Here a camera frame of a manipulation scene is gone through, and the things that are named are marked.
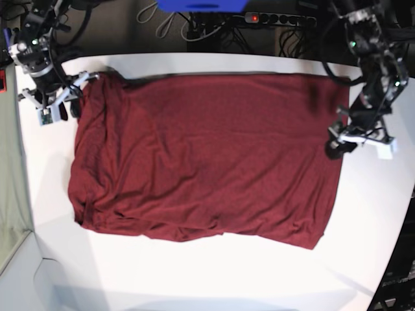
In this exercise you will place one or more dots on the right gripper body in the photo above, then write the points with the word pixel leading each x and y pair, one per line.
pixel 55 93

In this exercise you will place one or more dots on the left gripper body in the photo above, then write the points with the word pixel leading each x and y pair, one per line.
pixel 360 126

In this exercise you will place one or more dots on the dark red t-shirt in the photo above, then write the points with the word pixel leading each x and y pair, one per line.
pixel 192 156

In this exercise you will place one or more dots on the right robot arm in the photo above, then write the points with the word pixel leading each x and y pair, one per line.
pixel 40 56

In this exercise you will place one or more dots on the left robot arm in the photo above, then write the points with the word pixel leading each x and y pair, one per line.
pixel 384 77

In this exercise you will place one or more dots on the red black device left edge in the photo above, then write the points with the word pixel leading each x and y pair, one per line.
pixel 3 87

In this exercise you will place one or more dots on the blue bottle left edge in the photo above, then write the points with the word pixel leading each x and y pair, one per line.
pixel 9 35

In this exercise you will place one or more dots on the blue box at top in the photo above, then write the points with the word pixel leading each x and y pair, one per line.
pixel 202 5

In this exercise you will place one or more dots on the black power strip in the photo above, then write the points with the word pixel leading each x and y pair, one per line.
pixel 274 19

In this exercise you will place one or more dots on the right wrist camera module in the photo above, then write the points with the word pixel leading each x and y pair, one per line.
pixel 49 115

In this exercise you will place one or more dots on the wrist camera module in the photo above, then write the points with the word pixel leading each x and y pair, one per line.
pixel 387 150
pixel 49 115

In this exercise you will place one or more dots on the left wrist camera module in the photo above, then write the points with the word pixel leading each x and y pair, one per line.
pixel 387 150

